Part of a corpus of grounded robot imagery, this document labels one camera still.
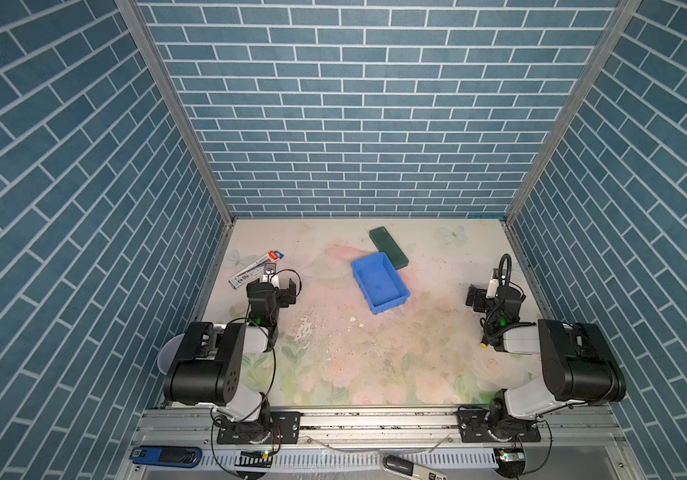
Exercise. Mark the dark green flat box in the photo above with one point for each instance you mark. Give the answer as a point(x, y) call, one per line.
point(385, 243)

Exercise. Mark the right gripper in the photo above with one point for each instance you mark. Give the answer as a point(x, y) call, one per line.
point(478, 297)

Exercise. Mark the grey handheld device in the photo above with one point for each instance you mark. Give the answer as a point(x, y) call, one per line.
point(406, 469)

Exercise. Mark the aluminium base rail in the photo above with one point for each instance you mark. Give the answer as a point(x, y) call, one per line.
point(349, 442)

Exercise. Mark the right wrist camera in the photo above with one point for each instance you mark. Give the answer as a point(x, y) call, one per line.
point(494, 284)

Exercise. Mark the aluminium corner post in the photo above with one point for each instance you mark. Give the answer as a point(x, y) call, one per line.
point(132, 15)
point(616, 25)

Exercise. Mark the blue plastic bin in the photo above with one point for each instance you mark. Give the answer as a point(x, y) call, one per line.
point(380, 283)

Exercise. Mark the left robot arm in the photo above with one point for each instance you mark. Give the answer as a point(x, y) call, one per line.
point(206, 370)

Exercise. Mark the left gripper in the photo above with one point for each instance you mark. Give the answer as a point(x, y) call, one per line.
point(266, 283)

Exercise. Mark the left aluminium corner post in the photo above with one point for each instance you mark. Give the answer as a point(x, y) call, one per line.
point(132, 15)

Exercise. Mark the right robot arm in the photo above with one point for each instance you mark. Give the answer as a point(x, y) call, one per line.
point(577, 368)

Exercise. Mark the right aluminium corner post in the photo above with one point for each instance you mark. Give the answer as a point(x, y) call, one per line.
point(616, 25)

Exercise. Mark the blue black tool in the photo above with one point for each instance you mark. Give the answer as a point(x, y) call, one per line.
point(167, 456)

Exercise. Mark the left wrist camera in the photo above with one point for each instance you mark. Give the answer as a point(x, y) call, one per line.
point(270, 274)

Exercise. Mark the white pencil box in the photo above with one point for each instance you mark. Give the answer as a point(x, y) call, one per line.
point(256, 269)

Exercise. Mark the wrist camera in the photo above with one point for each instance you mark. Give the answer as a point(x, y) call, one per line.
point(494, 284)
point(270, 274)

